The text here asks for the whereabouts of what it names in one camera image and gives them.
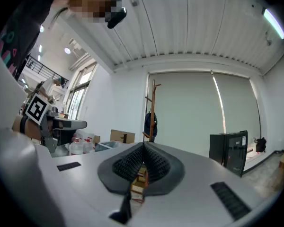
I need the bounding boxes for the person's black printed shirt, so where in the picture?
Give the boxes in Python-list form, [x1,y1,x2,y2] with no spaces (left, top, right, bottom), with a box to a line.
[0,0,62,81]

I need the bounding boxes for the dark framed window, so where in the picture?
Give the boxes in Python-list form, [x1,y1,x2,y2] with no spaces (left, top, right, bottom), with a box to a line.
[65,62,98,121]

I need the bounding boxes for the white ceiling pipes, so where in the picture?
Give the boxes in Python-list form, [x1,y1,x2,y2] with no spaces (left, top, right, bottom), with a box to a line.
[68,38,93,72]

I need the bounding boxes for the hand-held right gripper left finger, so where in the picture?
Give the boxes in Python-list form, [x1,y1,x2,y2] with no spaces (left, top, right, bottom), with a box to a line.
[97,142,145,195]

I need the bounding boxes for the black mini fridge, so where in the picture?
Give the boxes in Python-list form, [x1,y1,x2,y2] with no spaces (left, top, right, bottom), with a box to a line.
[208,130,249,177]

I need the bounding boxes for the black metal railing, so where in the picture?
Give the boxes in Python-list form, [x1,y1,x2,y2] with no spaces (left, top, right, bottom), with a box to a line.
[25,54,70,82]

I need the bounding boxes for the dark navy hanging jacket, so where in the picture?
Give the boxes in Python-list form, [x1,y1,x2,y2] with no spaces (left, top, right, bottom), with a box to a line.
[144,111,158,138]

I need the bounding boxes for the narrow grey roller blind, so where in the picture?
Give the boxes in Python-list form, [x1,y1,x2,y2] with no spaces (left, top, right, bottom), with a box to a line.
[213,72,261,143]

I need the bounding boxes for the clear plastic water jug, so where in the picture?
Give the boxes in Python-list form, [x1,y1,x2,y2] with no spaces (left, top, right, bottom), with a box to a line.
[83,137,95,154]
[70,138,84,156]

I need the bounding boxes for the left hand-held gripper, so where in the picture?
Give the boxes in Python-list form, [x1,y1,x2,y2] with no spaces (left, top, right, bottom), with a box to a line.
[23,93,88,154]

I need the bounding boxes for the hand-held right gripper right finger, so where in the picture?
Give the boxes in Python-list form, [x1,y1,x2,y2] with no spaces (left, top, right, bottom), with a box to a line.
[142,141,186,197]

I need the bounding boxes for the wooden shelf rack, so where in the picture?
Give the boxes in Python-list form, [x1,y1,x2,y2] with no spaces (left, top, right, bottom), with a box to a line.
[130,164,149,203]

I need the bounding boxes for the ceiling tube light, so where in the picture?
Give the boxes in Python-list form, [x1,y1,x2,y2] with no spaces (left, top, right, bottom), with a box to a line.
[262,8,284,40]

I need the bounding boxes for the large cardboard box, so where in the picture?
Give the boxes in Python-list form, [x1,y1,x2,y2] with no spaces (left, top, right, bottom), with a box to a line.
[110,129,135,144]

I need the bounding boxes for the person's left forearm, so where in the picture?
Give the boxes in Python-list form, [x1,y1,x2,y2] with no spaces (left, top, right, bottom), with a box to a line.
[11,115,42,141]

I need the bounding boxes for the wooden coat rack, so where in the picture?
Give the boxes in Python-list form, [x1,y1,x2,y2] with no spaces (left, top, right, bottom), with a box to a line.
[131,79,162,203]

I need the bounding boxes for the person's head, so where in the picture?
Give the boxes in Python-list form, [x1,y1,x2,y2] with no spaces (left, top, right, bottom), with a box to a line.
[54,0,120,25]

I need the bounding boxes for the black backpack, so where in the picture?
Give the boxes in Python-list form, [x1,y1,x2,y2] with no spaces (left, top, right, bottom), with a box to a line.
[255,137,267,153]

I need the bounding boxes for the black wristband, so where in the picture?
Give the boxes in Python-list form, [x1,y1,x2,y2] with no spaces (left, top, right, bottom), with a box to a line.
[19,115,29,135]

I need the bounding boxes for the wide grey roller blind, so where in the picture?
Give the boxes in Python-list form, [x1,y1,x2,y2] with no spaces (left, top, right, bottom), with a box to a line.
[148,71,225,157]

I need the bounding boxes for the black head-worn camera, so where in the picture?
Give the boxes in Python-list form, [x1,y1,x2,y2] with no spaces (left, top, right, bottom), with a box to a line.
[106,0,128,30]

